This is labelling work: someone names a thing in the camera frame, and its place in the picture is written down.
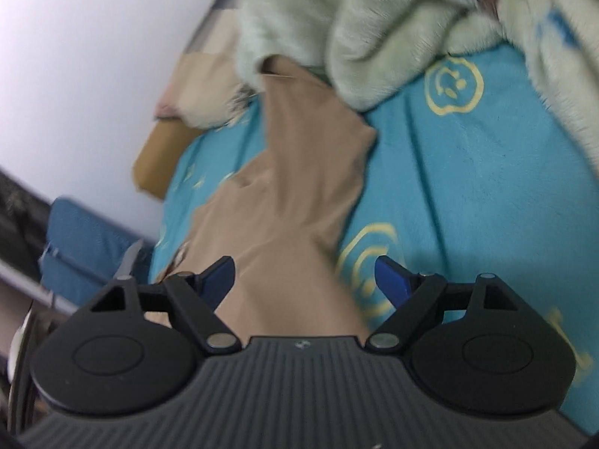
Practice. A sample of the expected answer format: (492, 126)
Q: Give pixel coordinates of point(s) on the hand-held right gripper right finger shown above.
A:
(389, 277)

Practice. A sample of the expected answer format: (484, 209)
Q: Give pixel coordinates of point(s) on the tan garment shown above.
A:
(290, 187)

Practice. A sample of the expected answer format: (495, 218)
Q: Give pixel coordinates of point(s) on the beige pillow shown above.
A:
(206, 79)

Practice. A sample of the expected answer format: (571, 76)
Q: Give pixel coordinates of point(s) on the light green fluffy blanket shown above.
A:
(421, 18)

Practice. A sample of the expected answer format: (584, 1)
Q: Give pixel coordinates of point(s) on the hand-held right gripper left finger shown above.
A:
(220, 275)

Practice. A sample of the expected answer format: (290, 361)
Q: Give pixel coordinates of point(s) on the brown wooden bed frame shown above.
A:
(159, 154)

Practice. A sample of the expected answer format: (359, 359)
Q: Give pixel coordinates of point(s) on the blue smiley print bed sheet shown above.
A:
(468, 187)

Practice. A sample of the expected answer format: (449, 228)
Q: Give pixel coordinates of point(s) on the blue fabric chair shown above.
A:
(84, 248)

